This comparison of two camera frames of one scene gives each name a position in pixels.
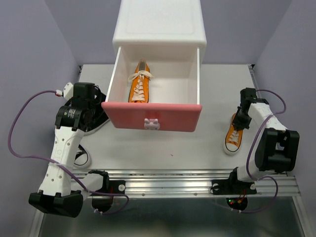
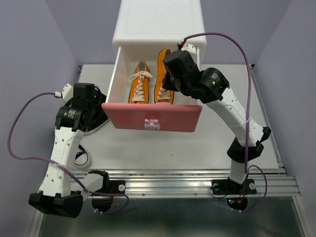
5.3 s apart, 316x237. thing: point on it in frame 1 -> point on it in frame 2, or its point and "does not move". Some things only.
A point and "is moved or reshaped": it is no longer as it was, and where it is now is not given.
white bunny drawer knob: [152, 124] does not move
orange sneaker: [139, 88] does not move
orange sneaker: [233, 138] is moved or reshaped
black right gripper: [239, 125] -> [167, 84]
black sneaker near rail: [82, 156] does not move
